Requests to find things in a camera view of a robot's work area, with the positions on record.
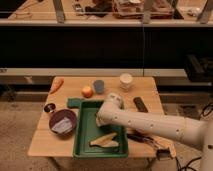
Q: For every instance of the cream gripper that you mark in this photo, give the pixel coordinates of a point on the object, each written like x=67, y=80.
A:
x=100, y=122

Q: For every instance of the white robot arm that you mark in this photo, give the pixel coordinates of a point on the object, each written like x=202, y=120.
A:
x=194, y=133

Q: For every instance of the blue-grey cup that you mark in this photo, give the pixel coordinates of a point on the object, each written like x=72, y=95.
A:
x=98, y=86

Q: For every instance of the white paper cup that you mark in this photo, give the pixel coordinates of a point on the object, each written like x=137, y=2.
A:
x=126, y=81

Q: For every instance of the green plastic tray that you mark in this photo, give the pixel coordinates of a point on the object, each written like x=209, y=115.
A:
x=87, y=130

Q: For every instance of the orange apple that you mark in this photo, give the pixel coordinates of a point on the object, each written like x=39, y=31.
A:
x=87, y=91

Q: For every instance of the green sponge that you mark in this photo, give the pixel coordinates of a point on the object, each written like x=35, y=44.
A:
x=74, y=102

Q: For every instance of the black remote control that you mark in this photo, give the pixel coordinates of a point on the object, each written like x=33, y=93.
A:
x=140, y=105

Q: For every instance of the white cloth in bowl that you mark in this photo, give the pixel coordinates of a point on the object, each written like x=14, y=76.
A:
x=63, y=126

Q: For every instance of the purple bowl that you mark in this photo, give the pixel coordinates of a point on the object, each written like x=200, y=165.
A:
x=61, y=114

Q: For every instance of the wooden table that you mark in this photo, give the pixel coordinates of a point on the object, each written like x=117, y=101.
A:
x=45, y=144

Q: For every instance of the small dark round tin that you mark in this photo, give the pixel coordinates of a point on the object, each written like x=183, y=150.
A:
x=50, y=108

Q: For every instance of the orange carrot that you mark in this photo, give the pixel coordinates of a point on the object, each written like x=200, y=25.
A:
x=56, y=85

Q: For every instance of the black box on shelf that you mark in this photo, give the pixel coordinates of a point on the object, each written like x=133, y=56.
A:
x=199, y=69

